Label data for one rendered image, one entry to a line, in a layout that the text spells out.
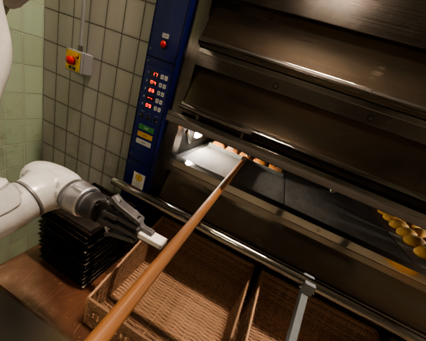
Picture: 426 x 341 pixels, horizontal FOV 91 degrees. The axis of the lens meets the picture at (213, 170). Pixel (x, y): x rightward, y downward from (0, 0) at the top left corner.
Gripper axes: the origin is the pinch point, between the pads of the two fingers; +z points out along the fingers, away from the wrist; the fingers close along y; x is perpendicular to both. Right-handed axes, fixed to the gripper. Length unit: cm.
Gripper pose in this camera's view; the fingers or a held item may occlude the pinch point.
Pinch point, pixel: (152, 237)
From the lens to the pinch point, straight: 57.4
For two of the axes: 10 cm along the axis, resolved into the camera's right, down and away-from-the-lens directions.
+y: -3.2, 8.8, 3.7
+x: -3.2, 2.7, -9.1
